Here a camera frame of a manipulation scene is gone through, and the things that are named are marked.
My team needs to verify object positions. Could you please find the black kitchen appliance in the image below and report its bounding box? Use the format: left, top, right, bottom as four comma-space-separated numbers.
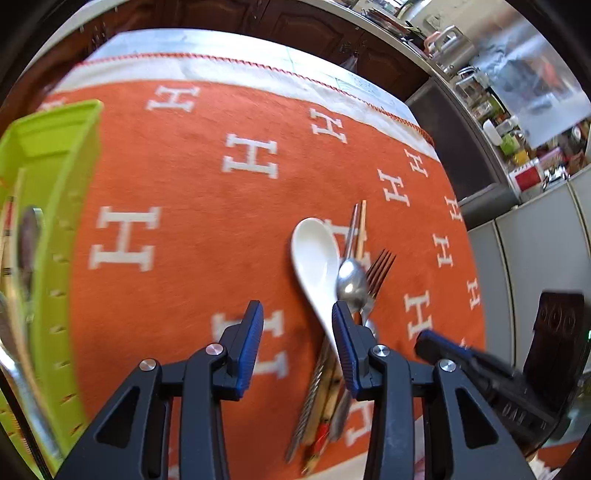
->
406, 76, 504, 227

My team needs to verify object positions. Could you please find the white ceramic spoon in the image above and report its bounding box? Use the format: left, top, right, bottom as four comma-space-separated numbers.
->
291, 217, 354, 370

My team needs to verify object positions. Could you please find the green plastic tray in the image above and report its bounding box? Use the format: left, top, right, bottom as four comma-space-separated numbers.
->
0, 99, 105, 467

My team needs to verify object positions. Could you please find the small metal spoon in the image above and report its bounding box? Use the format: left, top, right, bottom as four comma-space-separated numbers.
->
329, 257, 377, 439

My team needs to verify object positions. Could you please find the grey cabinet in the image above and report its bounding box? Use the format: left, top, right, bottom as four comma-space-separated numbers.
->
466, 166, 591, 384

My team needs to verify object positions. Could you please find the orange printed blanket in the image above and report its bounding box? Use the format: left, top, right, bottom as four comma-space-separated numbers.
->
41, 28, 490, 480

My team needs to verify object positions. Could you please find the red box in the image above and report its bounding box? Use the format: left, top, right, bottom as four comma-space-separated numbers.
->
510, 166, 543, 192

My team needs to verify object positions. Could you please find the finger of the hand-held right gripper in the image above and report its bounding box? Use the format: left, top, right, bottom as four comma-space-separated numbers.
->
414, 329, 523, 385

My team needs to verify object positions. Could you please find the long metal spoon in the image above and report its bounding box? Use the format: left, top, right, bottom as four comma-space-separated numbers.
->
0, 291, 63, 464

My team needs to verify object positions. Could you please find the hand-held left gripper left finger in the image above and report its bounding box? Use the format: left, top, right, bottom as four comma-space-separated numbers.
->
55, 300, 265, 480

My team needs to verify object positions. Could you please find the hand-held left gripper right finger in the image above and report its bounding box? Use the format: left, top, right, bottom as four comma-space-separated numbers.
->
331, 301, 536, 480

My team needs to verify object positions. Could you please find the wall poster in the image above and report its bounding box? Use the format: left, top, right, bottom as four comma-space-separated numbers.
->
471, 18, 591, 148

